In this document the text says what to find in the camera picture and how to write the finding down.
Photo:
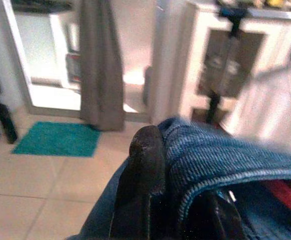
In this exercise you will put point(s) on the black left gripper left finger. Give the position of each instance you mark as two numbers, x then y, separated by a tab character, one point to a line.
140	175

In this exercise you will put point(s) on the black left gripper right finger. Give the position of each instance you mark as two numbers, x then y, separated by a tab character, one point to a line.
210	220

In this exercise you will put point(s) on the blue denim garment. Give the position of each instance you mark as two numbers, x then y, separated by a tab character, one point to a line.
210	155

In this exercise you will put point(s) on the red clothes hanger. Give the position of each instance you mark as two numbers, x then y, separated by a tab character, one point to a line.
288	197

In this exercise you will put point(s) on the teal floor mat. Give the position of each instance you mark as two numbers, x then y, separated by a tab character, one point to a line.
58	138

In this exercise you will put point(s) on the grey curtain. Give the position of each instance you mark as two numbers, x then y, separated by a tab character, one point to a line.
100	75

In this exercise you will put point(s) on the white t-shirt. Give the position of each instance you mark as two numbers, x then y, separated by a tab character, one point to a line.
268	107

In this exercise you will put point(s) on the black stand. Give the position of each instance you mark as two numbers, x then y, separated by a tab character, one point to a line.
5	117

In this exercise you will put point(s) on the white shelf unit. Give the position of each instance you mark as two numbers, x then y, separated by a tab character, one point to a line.
58	50

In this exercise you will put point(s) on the white glass-door cabinet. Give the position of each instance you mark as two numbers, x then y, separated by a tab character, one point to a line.
198	25

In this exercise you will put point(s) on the white door frame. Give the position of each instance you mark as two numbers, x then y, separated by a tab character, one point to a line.
17	50

